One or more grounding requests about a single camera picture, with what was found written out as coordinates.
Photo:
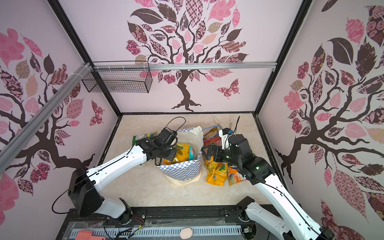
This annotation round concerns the blue checkered paper bag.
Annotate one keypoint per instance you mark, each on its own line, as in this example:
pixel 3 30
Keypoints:
pixel 186 172

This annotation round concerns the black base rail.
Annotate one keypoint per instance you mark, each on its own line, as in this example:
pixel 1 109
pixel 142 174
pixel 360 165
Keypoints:
pixel 187 216

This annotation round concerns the round beige sticker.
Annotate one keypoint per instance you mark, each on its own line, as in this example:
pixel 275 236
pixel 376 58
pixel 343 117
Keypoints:
pixel 186 233

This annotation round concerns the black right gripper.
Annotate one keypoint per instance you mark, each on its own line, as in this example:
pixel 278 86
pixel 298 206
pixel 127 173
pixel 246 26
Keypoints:
pixel 218 149

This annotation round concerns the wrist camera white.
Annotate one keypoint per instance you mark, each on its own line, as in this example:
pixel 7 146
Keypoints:
pixel 167 138
pixel 224 134

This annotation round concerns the orange snack packet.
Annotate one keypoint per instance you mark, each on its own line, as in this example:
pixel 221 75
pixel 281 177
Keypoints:
pixel 234 176

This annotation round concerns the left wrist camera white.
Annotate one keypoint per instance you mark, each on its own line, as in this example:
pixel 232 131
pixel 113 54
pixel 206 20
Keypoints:
pixel 167 138

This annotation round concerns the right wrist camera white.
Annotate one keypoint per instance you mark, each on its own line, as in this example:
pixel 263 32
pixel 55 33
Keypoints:
pixel 224 134

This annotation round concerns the yellow snack packet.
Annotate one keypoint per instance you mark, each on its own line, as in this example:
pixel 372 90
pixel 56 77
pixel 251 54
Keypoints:
pixel 217 172

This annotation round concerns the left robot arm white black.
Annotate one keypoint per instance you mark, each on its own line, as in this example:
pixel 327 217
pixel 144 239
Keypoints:
pixel 85 190

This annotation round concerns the metal tongs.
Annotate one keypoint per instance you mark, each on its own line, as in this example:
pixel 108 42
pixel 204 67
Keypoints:
pixel 224 120

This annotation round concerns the aluminium crossbar left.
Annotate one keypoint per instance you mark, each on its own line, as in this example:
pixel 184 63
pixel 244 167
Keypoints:
pixel 12 149

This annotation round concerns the black metal frame post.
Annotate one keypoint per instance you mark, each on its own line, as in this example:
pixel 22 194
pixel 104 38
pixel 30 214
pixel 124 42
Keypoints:
pixel 71 32

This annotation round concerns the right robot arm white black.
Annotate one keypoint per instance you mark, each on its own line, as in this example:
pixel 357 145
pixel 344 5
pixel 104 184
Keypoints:
pixel 292 223

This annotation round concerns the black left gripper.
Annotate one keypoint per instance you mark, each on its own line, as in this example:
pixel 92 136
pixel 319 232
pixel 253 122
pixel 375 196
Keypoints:
pixel 172 155

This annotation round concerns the aluminium crossbar back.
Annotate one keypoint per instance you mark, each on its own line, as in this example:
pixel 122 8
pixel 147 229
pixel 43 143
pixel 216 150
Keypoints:
pixel 198 66

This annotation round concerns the red object at bottom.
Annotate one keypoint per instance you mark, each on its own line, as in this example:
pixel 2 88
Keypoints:
pixel 87 235

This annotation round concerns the white slotted cable duct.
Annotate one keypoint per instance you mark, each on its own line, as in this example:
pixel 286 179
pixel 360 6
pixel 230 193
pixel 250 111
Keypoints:
pixel 167 232

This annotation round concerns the red gold fruit snack bag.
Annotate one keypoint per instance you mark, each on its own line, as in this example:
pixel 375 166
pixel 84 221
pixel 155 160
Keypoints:
pixel 211 136

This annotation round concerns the aluminium crossbar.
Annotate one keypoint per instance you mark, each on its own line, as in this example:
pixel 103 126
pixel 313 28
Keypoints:
pixel 198 66
pixel 12 149

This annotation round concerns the black wire mesh basket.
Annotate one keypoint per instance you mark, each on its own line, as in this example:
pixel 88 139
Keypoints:
pixel 119 77

